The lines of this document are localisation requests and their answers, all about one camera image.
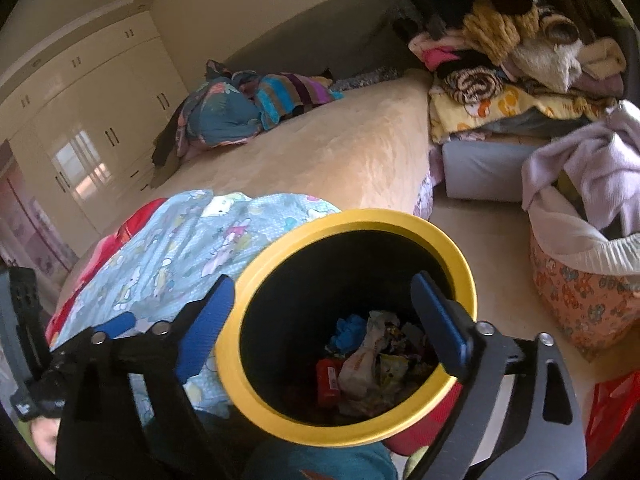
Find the yellow-rimmed black trash bin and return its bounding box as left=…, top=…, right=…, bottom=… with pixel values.
left=216, top=208, right=478, bottom=447

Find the cream wardrobe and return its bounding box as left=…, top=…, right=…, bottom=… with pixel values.
left=0, top=10, right=190, bottom=256

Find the white fluffy garment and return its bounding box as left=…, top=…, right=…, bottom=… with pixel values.
left=510, top=37, right=583, bottom=93

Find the red blanket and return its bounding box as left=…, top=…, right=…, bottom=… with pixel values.
left=46, top=197, right=168, bottom=346

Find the light blue cartoon blanket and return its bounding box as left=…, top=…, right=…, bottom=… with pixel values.
left=50, top=189, right=343, bottom=421

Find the grey ottoman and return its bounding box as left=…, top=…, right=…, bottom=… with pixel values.
left=442, top=137, right=551, bottom=203

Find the tan brown furry garment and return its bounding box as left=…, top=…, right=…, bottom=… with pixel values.
left=537, top=5, right=581, bottom=43

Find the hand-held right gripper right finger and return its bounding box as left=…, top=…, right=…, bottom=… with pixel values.
left=407, top=270, right=588, bottom=480

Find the grey headboard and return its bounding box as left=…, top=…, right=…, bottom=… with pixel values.
left=220, top=0, right=416, bottom=91

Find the orange printed laundry basket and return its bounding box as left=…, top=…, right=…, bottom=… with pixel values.
left=529, top=195, right=640, bottom=361

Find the yellow white snack packet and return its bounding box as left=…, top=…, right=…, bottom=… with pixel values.
left=375, top=352, right=416, bottom=391

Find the brown striped knit garment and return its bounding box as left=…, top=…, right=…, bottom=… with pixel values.
left=442, top=67, right=506, bottom=103

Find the yellow cartoon blanket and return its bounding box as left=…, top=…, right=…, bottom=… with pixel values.
left=429, top=82, right=618, bottom=146

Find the blue crumpled wrapper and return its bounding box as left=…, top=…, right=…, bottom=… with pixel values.
left=327, top=314, right=368, bottom=353

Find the yellow knit garment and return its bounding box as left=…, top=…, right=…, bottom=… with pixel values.
left=462, top=0, right=541, bottom=63

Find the white orange snack packet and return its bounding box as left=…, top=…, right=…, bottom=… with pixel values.
left=337, top=310, right=401, bottom=401

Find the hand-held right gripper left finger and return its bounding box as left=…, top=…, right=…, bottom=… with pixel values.
left=55, top=274, right=237, bottom=480

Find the beige bed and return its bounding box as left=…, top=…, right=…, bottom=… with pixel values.
left=55, top=67, right=433, bottom=311

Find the dark brown garment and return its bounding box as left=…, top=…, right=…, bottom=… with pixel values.
left=151, top=110, right=183, bottom=168

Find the red plastic bag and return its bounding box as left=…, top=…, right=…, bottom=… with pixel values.
left=585, top=370, right=640, bottom=461

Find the teal garment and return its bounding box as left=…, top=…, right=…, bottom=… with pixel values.
left=240, top=435, right=398, bottom=480

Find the person's left hand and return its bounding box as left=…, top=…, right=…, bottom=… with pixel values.
left=27, top=416, right=63, bottom=463

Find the pink cartoon door curtain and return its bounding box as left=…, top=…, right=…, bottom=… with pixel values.
left=0, top=145, right=81, bottom=281

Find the striped blanket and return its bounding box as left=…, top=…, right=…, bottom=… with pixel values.
left=247, top=72, right=346, bottom=131

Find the pink garment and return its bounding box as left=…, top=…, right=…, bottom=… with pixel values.
left=409, top=32, right=476, bottom=78

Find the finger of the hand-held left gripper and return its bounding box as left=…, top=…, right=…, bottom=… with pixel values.
left=95, top=311, right=138, bottom=337

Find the blue floral quilt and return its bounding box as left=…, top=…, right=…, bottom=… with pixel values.
left=175, top=60, right=263, bottom=158

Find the red plastic container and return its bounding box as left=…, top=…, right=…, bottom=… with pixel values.
left=385, top=380, right=463, bottom=456

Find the grey patterned cloth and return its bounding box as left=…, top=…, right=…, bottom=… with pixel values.
left=332, top=67, right=401, bottom=92

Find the cream folded towel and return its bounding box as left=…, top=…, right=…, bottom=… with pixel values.
left=580, top=37, right=628, bottom=96

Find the red snack packet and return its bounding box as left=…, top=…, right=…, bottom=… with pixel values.
left=316, top=357, right=346, bottom=406

